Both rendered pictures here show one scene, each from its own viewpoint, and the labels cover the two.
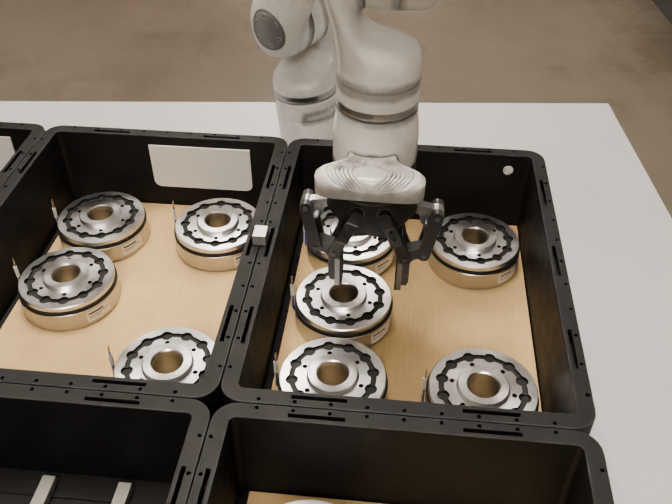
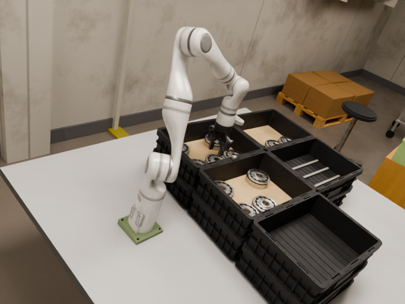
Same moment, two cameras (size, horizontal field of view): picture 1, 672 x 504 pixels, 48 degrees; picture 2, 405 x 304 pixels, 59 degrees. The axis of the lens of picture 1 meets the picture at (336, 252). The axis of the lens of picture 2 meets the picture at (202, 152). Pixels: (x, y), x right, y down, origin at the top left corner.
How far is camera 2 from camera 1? 1.86 m
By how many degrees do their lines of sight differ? 100
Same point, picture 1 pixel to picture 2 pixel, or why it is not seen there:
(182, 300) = (240, 191)
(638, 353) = (147, 149)
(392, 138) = not seen: hidden behind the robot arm
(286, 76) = (163, 187)
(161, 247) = not seen: hidden behind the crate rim
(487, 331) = (195, 146)
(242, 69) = not seen: outside the picture
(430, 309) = (198, 155)
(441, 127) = (60, 210)
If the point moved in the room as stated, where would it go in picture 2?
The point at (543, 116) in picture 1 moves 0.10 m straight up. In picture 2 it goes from (27, 183) to (26, 163)
